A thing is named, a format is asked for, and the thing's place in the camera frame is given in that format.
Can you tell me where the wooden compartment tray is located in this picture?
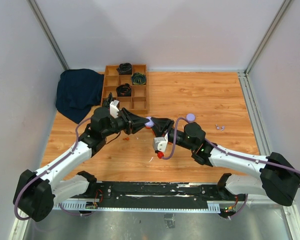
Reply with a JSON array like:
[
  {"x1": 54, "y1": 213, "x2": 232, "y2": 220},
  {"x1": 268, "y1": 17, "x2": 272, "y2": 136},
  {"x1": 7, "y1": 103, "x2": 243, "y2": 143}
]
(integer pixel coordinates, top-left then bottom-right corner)
[{"x1": 101, "y1": 63, "x2": 149, "y2": 115}]

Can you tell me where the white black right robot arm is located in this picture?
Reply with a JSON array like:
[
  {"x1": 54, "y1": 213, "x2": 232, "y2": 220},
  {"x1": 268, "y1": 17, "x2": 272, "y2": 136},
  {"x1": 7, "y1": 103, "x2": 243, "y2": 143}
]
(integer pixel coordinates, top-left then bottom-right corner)
[{"x1": 145, "y1": 114, "x2": 300, "y2": 207}]

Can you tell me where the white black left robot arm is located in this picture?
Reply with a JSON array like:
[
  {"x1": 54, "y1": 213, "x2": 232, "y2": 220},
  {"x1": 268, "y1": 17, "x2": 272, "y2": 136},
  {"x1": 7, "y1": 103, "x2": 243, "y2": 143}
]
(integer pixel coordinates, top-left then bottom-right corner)
[{"x1": 12, "y1": 107, "x2": 150, "y2": 222}]

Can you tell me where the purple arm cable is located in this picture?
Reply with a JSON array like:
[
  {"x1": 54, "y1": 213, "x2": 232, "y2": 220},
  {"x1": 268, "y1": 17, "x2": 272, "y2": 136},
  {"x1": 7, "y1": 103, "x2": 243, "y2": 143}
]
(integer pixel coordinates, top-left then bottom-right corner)
[
  {"x1": 156, "y1": 116, "x2": 300, "y2": 221},
  {"x1": 13, "y1": 117, "x2": 93, "y2": 221}
]

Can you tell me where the dark blue cloth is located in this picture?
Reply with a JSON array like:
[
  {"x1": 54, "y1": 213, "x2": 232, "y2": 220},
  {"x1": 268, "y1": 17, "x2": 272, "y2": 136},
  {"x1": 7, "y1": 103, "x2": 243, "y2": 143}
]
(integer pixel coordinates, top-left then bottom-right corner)
[{"x1": 55, "y1": 68, "x2": 104, "y2": 124}]

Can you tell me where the black rolled belt middle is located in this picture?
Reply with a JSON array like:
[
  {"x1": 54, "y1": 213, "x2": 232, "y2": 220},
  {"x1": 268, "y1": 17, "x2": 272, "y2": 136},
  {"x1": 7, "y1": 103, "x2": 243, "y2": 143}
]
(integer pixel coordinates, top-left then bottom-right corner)
[{"x1": 116, "y1": 83, "x2": 132, "y2": 97}]

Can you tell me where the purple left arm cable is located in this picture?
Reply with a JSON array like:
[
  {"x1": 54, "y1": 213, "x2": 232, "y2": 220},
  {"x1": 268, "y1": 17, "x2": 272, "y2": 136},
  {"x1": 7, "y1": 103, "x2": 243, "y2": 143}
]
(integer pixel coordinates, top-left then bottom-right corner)
[{"x1": 13, "y1": 117, "x2": 93, "y2": 221}]

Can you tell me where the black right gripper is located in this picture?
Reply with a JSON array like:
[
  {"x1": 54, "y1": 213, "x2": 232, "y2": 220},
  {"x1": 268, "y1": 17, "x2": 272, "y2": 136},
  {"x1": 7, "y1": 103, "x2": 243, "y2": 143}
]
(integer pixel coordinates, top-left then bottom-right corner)
[{"x1": 149, "y1": 117, "x2": 195, "y2": 151}]

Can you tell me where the dark green rolled belt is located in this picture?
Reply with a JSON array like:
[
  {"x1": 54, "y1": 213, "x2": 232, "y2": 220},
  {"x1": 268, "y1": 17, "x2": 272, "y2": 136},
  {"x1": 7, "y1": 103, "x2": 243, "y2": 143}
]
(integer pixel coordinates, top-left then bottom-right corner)
[{"x1": 131, "y1": 72, "x2": 147, "y2": 85}]

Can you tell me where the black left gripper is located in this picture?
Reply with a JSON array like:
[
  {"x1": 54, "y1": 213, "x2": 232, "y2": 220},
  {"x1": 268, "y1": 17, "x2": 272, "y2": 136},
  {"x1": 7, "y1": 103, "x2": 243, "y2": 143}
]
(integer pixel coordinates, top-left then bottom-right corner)
[{"x1": 102, "y1": 107, "x2": 150, "y2": 138}]

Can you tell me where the black rolled belt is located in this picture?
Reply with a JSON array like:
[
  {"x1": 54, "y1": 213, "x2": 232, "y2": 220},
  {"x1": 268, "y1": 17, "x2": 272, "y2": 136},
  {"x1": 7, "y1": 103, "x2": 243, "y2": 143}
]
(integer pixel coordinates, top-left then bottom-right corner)
[
  {"x1": 116, "y1": 83, "x2": 132, "y2": 97},
  {"x1": 116, "y1": 62, "x2": 133, "y2": 75}
]

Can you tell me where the dark rolled belt lower left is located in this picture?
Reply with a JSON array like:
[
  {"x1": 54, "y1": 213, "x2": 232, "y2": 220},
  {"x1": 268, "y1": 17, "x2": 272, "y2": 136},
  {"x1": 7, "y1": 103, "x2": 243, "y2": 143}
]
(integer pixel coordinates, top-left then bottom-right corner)
[{"x1": 102, "y1": 92, "x2": 114, "y2": 109}]

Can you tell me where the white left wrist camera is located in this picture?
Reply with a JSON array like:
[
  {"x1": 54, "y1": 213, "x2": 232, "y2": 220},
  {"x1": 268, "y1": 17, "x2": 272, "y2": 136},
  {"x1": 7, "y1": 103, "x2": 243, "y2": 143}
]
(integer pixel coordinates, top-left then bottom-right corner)
[{"x1": 109, "y1": 100, "x2": 120, "y2": 118}]

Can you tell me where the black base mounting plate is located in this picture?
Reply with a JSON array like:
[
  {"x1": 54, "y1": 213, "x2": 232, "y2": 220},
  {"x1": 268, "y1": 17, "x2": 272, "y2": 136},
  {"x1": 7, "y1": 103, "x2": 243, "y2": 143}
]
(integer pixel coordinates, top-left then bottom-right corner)
[{"x1": 71, "y1": 181, "x2": 246, "y2": 212}]

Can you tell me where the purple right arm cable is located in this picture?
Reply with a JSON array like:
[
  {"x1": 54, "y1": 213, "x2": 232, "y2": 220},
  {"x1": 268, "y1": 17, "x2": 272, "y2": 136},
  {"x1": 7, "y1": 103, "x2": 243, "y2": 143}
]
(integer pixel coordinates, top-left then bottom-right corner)
[{"x1": 156, "y1": 116, "x2": 300, "y2": 221}]

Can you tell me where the black rolled belt top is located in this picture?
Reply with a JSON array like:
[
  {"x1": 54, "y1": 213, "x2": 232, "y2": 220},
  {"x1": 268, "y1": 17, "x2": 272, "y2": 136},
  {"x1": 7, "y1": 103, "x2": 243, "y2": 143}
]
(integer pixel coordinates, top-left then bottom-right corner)
[{"x1": 116, "y1": 62, "x2": 133, "y2": 75}]

